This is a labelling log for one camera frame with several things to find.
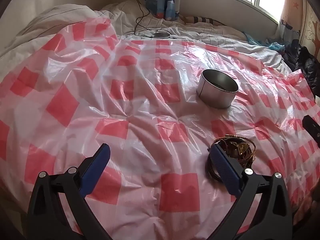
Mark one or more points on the striped pillow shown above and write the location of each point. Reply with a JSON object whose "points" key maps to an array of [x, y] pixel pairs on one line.
{"points": [[200, 20]]}

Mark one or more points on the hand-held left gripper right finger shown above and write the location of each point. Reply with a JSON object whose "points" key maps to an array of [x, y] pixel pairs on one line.
{"points": [[222, 165]]}

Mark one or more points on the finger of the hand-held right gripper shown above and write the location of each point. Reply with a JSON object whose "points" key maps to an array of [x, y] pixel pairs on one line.
{"points": [[311, 126]]}

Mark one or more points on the white striped duvet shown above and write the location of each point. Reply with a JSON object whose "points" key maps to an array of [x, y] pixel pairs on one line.
{"points": [[62, 13]]}

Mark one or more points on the golden triangular pendant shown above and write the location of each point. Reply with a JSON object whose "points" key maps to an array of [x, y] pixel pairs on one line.
{"points": [[242, 149]]}

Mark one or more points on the red checkered plastic sheet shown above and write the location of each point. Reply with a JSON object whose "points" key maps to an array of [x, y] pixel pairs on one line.
{"points": [[140, 110]]}

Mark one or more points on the round charger disc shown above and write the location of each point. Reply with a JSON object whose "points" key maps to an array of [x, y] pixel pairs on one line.
{"points": [[160, 35]]}

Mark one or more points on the blue plastic bag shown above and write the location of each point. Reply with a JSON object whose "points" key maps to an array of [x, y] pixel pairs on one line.
{"points": [[272, 47]]}

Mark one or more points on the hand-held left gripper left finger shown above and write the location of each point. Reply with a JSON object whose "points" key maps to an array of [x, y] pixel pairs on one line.
{"points": [[100, 160]]}

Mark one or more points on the dark shiny clothing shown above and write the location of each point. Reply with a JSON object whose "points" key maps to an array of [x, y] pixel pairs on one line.
{"points": [[305, 62]]}

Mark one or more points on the round metal tin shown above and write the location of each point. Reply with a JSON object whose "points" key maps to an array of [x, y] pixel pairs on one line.
{"points": [[212, 97]]}

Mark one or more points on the golden braided bangle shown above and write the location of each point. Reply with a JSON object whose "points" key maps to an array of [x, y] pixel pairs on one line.
{"points": [[225, 138]]}

